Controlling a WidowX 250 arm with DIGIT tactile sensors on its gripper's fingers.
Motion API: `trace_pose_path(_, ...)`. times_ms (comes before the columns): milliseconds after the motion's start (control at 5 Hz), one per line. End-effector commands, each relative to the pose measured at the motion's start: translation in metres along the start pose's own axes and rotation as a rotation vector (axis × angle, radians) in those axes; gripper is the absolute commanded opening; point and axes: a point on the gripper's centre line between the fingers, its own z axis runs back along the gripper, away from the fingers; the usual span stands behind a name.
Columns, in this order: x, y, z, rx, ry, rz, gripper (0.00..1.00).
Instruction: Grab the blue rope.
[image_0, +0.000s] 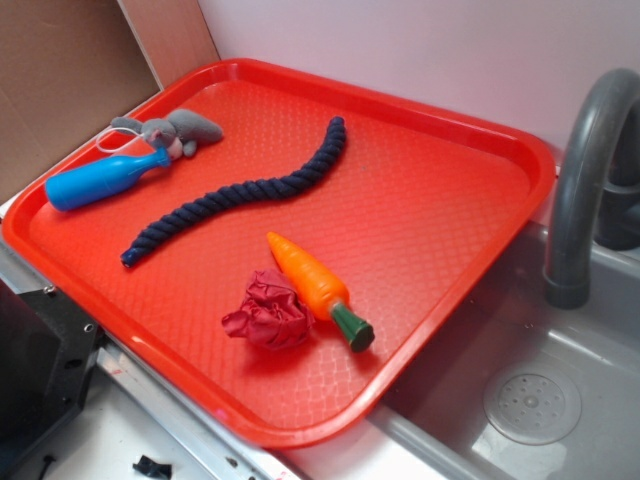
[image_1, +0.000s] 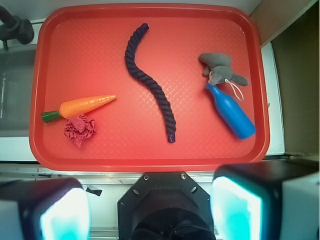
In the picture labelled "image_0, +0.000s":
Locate grey toy sink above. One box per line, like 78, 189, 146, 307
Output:
368, 144, 640, 480

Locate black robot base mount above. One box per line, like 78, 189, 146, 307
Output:
1, 284, 102, 479

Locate crumpled red cloth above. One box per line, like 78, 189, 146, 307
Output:
221, 269, 315, 350

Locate blue plastic bottle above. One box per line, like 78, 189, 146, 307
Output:
45, 149, 171, 211

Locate brown cardboard panel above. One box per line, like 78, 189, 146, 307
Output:
1, 1, 219, 202

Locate dark blue twisted rope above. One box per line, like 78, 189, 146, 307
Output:
119, 115, 348, 271

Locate red plastic tray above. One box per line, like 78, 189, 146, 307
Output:
2, 60, 555, 449

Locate black plastic scrap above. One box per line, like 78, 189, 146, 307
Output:
132, 455, 173, 480

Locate orange toy carrot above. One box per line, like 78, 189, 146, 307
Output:
266, 232, 375, 353

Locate grey toy faucet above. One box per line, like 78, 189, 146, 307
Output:
543, 68, 639, 309

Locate grey plush bunny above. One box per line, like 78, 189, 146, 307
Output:
110, 109, 223, 160

